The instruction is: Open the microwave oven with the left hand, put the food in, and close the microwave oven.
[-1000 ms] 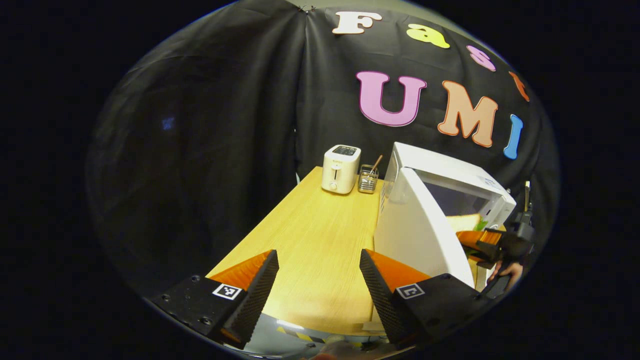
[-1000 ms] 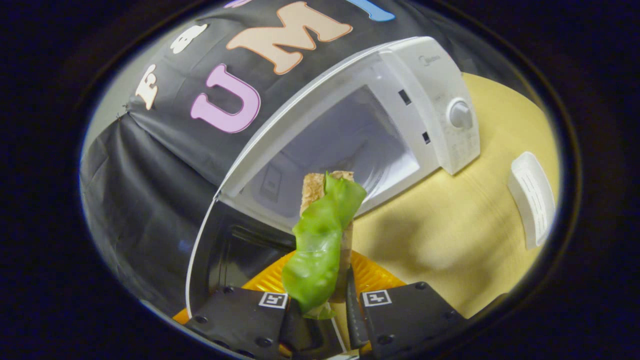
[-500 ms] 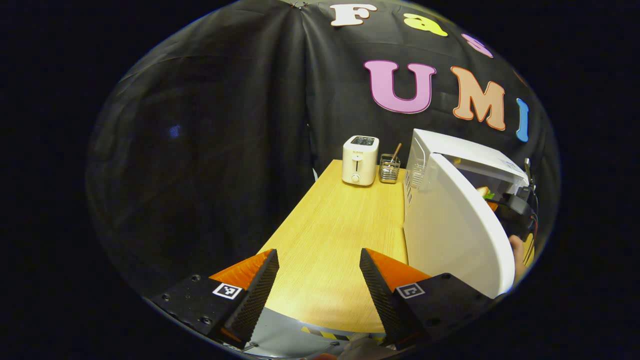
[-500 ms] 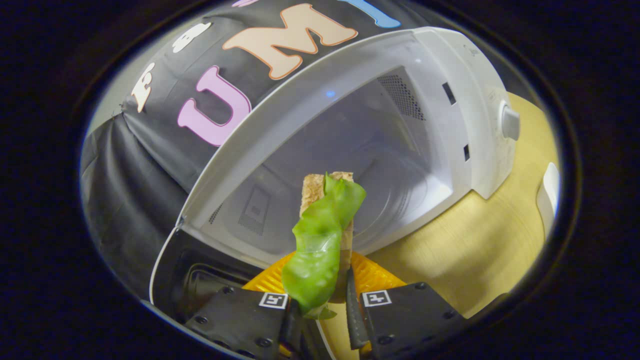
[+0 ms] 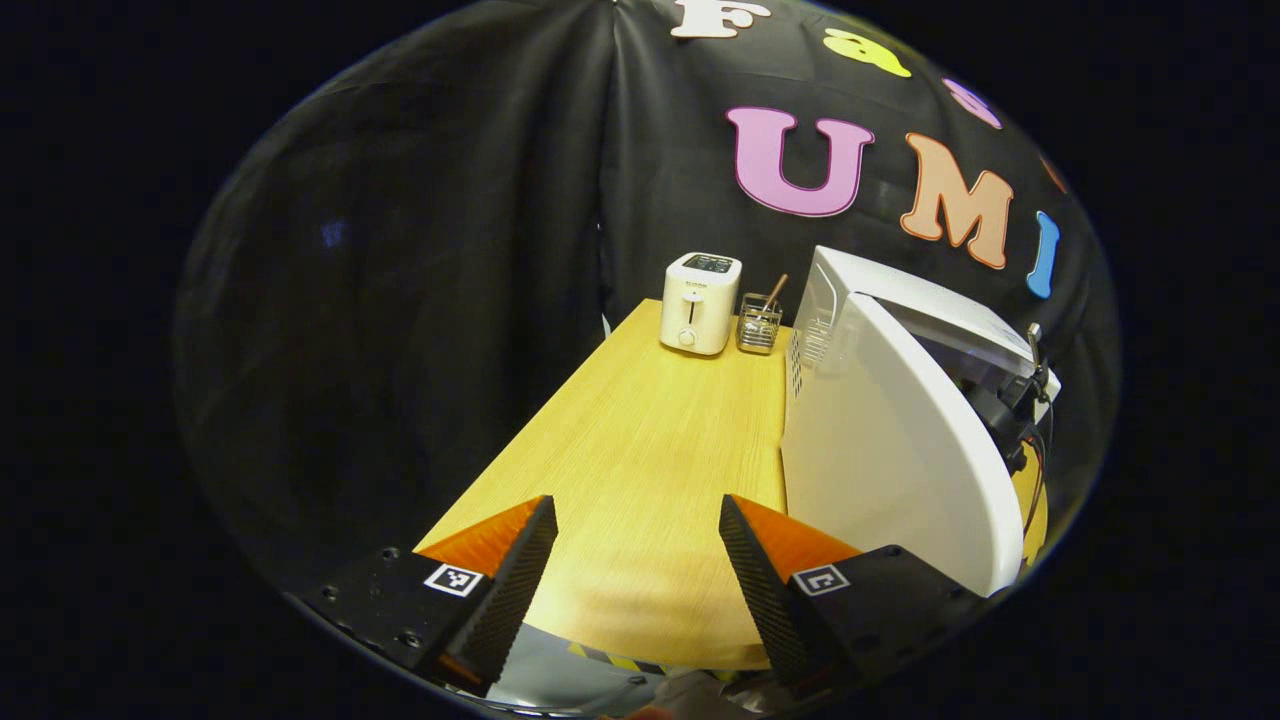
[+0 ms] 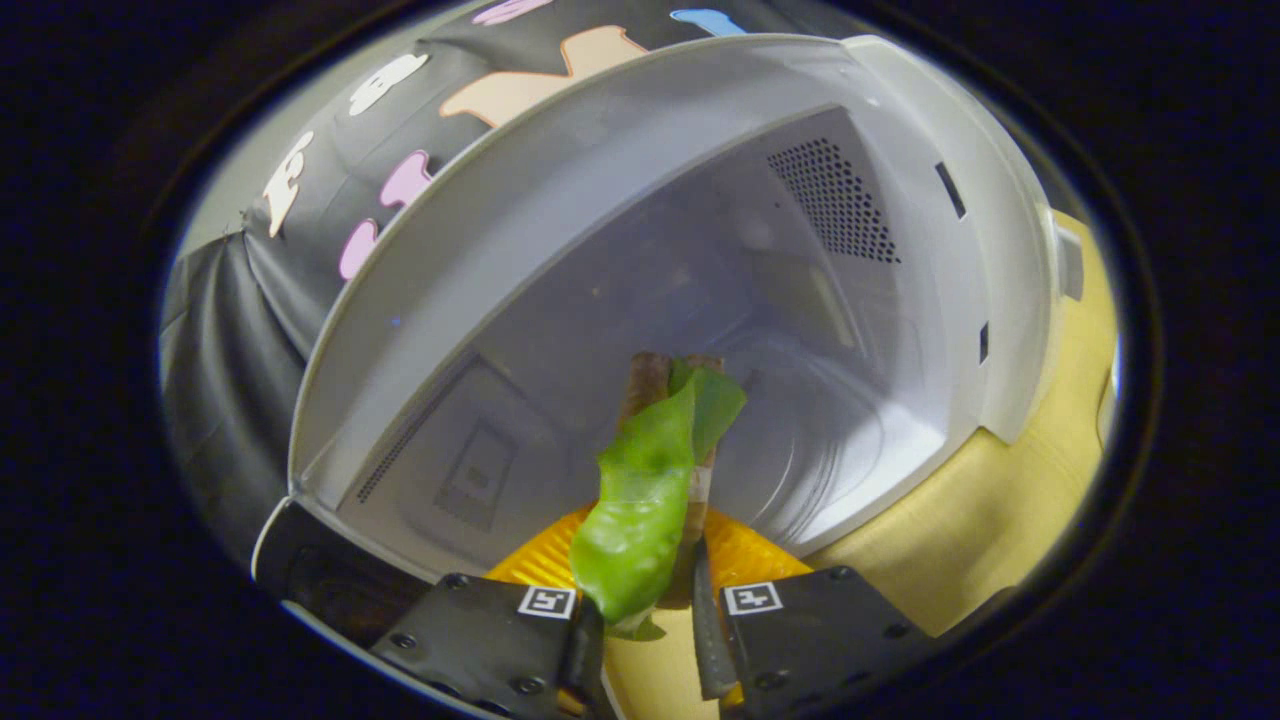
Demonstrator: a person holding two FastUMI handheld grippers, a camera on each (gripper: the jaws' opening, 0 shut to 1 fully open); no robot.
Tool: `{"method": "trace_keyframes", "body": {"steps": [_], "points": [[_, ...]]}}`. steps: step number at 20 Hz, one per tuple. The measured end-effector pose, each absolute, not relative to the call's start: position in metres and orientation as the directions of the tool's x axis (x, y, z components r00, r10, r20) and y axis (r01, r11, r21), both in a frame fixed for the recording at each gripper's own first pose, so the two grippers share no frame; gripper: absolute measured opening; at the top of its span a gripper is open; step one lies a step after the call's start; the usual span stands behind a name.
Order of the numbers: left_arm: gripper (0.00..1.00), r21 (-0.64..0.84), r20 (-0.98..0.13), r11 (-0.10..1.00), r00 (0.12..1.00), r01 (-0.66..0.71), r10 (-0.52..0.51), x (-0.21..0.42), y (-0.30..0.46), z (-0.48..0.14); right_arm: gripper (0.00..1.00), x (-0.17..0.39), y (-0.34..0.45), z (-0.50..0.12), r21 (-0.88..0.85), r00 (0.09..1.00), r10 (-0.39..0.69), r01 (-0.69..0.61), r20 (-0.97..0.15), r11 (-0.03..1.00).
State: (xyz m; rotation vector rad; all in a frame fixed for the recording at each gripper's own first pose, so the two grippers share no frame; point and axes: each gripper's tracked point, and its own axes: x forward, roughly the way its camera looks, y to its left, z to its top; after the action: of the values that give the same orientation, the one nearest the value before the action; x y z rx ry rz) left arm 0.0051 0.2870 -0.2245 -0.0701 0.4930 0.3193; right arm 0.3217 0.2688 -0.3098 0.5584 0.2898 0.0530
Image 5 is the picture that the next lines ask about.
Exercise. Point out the black backdrop cloth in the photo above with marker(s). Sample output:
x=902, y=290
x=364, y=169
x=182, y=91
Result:
x=400, y=300

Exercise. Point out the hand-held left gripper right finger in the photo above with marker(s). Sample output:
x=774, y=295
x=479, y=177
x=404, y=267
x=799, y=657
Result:
x=765, y=590

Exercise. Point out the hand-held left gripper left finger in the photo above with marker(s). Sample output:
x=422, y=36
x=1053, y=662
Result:
x=515, y=590

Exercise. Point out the white microwave oven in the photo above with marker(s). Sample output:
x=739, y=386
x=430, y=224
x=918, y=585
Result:
x=890, y=450

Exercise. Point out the white toaster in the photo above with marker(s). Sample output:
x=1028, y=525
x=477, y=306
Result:
x=698, y=305

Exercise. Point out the brown wooden stick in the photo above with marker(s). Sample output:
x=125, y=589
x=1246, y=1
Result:
x=775, y=290

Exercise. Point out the yellow black striped tape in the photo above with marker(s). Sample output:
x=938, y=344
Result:
x=620, y=660

